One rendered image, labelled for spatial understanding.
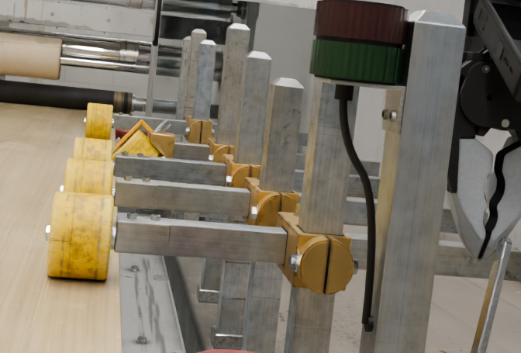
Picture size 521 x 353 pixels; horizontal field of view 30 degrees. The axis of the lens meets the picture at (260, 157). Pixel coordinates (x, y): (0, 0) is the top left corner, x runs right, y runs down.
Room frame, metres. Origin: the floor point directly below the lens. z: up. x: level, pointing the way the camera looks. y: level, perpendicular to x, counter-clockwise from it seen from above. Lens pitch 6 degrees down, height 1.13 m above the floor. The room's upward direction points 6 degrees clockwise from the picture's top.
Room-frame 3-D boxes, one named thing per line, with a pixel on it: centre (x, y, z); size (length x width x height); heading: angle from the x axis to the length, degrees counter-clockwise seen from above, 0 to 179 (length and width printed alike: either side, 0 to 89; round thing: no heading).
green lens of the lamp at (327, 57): (0.64, -0.06, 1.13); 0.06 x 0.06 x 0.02
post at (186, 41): (2.62, 0.22, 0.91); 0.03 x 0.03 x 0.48; 9
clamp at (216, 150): (1.65, 0.06, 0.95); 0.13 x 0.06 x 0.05; 9
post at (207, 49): (2.12, 0.14, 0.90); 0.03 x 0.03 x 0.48; 9
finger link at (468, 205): (0.73, -0.15, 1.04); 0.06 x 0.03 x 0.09; 9
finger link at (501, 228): (0.74, -0.18, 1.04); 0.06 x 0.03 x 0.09; 9
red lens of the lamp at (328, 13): (0.64, -0.06, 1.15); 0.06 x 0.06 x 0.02
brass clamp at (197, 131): (2.15, 0.14, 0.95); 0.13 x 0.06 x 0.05; 9
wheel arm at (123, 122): (2.17, 0.12, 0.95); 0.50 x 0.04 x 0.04; 99
